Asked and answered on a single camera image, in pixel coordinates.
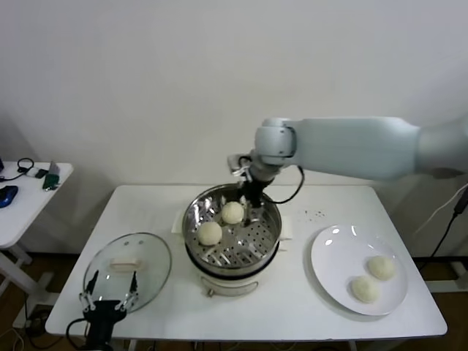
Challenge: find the white hanging cable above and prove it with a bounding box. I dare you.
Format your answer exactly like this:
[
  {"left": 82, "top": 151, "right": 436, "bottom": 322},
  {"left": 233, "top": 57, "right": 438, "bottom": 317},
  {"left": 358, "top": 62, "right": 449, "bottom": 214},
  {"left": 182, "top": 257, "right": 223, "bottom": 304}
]
[{"left": 412, "top": 184, "right": 468, "bottom": 235}]

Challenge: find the white round plate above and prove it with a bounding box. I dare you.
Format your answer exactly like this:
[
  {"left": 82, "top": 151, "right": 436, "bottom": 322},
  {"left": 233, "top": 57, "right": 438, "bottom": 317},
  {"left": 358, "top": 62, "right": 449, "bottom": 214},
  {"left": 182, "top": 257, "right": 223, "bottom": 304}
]
[{"left": 310, "top": 224, "right": 409, "bottom": 316}]

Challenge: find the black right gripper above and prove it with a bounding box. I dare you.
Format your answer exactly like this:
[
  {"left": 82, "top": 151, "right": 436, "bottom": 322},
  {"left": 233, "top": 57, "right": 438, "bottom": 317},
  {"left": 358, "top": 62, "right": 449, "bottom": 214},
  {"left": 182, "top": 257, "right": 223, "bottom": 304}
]
[{"left": 237, "top": 175, "right": 268, "bottom": 226}]

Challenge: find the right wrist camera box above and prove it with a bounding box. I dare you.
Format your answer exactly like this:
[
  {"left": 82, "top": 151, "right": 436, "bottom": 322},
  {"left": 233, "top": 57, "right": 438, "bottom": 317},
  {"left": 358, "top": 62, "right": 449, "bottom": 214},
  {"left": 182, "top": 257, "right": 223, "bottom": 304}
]
[{"left": 226, "top": 154, "right": 254, "bottom": 175}]

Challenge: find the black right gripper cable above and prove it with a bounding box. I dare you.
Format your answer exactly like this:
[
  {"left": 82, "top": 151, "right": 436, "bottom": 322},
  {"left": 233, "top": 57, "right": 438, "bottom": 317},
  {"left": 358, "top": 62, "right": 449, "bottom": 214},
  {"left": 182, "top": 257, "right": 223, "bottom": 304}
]
[{"left": 265, "top": 165, "right": 306, "bottom": 204}]

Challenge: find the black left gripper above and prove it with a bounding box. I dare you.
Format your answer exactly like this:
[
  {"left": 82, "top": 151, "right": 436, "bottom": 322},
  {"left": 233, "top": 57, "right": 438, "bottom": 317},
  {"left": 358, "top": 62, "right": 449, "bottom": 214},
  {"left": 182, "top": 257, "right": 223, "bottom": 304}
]
[{"left": 79, "top": 269, "right": 140, "bottom": 344}]

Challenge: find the glass pot lid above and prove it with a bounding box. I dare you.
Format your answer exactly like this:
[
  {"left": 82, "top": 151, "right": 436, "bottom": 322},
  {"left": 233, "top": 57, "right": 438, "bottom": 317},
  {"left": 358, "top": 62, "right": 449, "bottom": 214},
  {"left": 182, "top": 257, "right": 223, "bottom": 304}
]
[{"left": 83, "top": 232, "right": 173, "bottom": 316}]

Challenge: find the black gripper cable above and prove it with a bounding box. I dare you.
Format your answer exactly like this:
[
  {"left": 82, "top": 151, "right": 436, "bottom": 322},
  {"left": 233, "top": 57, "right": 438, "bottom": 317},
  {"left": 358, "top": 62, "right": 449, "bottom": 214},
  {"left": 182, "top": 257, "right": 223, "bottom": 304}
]
[
  {"left": 265, "top": 165, "right": 306, "bottom": 204},
  {"left": 65, "top": 318, "right": 91, "bottom": 347}
]

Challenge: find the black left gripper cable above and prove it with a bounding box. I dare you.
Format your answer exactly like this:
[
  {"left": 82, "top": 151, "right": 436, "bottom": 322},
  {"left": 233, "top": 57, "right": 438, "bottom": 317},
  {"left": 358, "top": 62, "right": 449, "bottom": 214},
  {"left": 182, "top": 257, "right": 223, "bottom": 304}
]
[{"left": 65, "top": 318, "right": 91, "bottom": 347}]

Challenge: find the stainless steel steamer basket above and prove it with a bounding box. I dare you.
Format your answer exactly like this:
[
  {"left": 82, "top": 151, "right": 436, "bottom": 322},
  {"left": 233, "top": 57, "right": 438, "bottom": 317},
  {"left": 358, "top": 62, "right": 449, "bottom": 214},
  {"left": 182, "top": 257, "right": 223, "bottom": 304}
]
[{"left": 170, "top": 182, "right": 294, "bottom": 273}]

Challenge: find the blue computer mouse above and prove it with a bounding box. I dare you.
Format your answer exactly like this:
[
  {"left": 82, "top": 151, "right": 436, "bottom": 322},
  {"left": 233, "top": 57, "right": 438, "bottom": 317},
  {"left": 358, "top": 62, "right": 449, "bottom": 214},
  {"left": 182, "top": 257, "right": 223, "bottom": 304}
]
[{"left": 0, "top": 185, "right": 19, "bottom": 209}]

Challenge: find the green handled tool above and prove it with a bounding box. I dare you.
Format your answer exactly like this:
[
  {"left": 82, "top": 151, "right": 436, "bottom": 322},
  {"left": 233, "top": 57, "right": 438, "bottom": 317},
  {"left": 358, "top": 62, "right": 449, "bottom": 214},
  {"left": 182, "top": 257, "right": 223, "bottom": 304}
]
[{"left": 42, "top": 171, "right": 61, "bottom": 192}]

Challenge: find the black hanging cable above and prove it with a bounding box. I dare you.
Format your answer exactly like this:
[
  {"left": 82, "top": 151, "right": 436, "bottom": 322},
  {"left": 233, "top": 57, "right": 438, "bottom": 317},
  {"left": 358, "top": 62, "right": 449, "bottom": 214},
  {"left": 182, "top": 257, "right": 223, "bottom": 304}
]
[{"left": 429, "top": 189, "right": 468, "bottom": 257}]

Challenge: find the white steamed baozi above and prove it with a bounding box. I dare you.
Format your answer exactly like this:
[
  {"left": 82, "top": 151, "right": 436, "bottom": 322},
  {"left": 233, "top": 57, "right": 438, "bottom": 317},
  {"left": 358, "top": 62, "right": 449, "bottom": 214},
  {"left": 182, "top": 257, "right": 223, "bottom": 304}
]
[
  {"left": 367, "top": 255, "right": 397, "bottom": 282},
  {"left": 350, "top": 276, "right": 380, "bottom": 304},
  {"left": 197, "top": 222, "right": 224, "bottom": 246},
  {"left": 221, "top": 202, "right": 245, "bottom": 225}
]

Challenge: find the white side table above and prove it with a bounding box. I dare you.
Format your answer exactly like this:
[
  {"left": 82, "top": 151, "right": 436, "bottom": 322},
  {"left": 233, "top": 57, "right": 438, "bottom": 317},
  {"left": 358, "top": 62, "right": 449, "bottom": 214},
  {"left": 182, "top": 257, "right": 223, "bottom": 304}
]
[{"left": 0, "top": 162, "right": 74, "bottom": 295}]

